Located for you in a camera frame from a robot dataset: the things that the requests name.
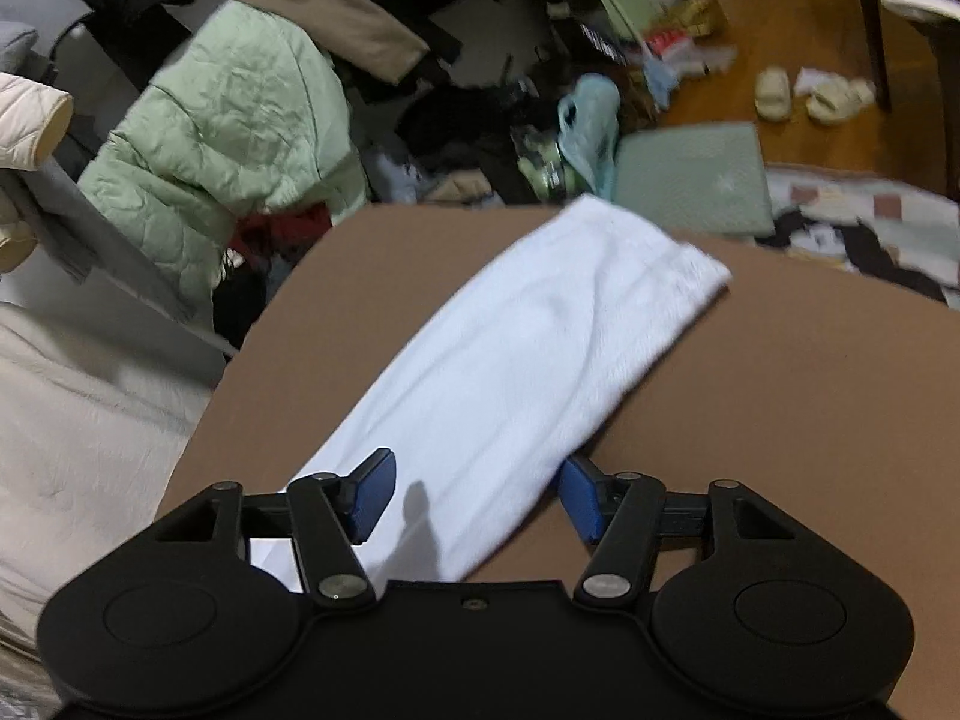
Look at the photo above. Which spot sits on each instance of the dark wooden chair leg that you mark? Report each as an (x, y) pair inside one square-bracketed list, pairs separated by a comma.
[(862, 15)]

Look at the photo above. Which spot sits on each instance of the beige coat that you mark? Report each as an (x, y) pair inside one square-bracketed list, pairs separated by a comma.
[(337, 15)]

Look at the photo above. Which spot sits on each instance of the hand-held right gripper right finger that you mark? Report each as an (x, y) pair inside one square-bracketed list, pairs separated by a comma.
[(581, 502)]

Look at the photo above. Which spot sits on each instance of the patterned rug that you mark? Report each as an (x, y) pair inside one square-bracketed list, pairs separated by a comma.
[(862, 199)]

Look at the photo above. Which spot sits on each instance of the pile of dark clothes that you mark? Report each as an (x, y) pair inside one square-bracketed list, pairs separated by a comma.
[(450, 120)]

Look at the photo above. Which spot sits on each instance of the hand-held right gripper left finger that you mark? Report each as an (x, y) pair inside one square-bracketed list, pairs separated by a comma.
[(373, 499)]

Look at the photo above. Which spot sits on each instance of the red cloth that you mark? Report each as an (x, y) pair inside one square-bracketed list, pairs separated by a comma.
[(285, 229)]

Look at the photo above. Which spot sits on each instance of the cream puffer jacket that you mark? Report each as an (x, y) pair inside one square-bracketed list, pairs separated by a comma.
[(30, 127)]

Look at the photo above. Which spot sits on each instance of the light green quilted jacket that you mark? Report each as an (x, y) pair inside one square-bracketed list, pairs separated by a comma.
[(225, 127)]

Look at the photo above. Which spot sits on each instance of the black cloth on rug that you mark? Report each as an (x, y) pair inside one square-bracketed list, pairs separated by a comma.
[(870, 255)]

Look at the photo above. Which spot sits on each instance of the green floor cushion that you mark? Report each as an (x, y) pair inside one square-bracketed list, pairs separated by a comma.
[(690, 180)]

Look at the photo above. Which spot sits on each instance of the light blue plastic bag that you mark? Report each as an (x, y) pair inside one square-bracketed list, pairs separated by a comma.
[(592, 127)]

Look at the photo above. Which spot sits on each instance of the pile of snack packets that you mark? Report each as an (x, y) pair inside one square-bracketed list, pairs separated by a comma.
[(682, 37)]

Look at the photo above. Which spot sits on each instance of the white fleece garment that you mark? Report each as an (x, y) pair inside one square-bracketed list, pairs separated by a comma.
[(525, 330)]

